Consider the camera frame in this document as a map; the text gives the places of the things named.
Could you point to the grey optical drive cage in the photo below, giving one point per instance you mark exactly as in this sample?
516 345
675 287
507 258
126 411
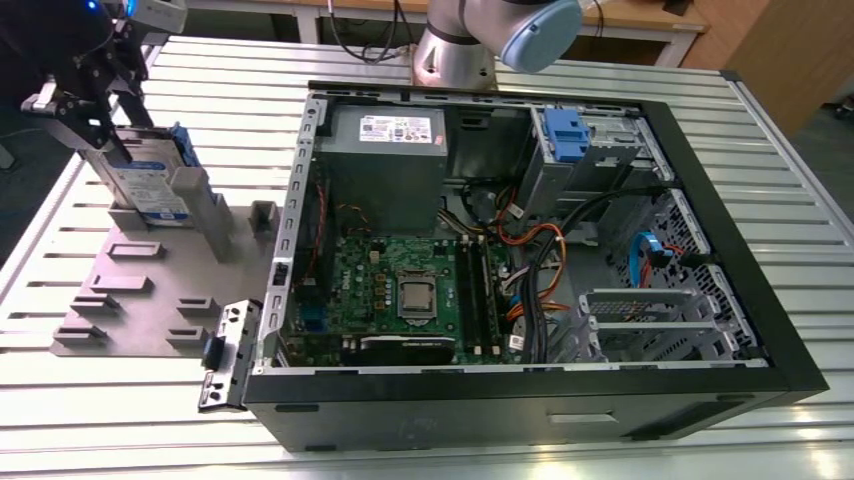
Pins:
600 165

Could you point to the blue drive latch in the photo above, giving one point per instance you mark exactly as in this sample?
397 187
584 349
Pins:
565 135

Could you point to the hard disk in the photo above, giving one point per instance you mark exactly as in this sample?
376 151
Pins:
142 185

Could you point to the grey power supply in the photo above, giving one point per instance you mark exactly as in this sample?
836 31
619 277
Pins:
380 190

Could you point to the grey parts rack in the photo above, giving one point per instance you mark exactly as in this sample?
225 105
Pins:
166 280

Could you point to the wooden cabinet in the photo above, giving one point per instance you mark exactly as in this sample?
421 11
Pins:
787 50

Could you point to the black graphics card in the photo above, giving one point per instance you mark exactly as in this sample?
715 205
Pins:
400 350

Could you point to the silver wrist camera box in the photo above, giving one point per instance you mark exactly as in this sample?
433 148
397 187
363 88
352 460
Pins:
160 15

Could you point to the black RAM slot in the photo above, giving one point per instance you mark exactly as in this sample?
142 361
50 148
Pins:
472 300
492 310

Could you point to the silver CPU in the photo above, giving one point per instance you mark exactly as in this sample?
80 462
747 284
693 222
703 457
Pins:
419 297

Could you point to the wooden desk white legs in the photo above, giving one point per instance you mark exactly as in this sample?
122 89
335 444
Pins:
633 17

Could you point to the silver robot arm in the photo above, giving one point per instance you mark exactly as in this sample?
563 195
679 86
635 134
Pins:
453 55

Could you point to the CPU socket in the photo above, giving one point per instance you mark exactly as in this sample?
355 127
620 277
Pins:
419 321

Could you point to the black PC case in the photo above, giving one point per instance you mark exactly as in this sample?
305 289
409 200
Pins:
467 410

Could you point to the silver disk bay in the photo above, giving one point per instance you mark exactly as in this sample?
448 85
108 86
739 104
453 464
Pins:
653 326

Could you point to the green motherboard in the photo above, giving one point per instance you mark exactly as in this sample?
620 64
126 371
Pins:
360 280

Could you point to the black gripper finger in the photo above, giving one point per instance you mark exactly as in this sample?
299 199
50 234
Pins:
129 60
80 85

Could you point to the silver hinged card bracket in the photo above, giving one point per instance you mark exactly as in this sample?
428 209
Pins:
236 350

